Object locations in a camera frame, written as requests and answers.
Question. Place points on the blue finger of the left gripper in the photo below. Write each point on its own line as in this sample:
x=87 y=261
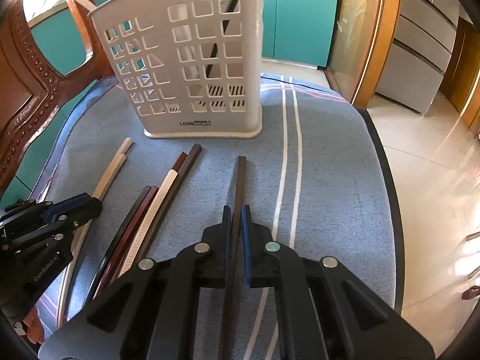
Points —
x=67 y=205
x=79 y=216

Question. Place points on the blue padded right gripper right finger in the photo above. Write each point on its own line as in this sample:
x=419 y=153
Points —
x=324 y=311

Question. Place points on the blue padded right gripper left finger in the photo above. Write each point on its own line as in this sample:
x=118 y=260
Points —
x=150 y=312

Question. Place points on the dark brown chopstick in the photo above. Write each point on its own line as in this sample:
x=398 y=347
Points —
x=114 y=243

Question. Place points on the dark red chopstick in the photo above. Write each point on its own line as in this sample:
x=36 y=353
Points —
x=120 y=251

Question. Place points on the white cream chopstick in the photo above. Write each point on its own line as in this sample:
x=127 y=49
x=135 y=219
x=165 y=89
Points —
x=147 y=221

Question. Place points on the black chopstick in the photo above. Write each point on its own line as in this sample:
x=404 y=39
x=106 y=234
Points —
x=228 y=316
x=227 y=6

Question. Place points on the person's left hand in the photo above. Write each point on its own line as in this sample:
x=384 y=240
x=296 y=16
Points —
x=35 y=332

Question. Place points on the carved brown wooden chair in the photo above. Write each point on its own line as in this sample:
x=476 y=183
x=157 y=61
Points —
x=32 y=90

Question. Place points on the blue plaid cloth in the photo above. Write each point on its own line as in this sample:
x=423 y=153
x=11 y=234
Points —
x=313 y=177

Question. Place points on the white plastic utensil holder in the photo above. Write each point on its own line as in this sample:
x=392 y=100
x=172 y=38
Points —
x=159 y=50

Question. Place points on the brown wooden door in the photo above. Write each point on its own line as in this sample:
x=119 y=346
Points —
x=460 y=84

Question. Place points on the silver multi-door refrigerator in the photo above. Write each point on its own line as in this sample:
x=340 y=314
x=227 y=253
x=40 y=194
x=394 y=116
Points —
x=420 y=52

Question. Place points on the glass sliding door wooden frame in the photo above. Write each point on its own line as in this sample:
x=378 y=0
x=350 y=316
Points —
x=363 y=35

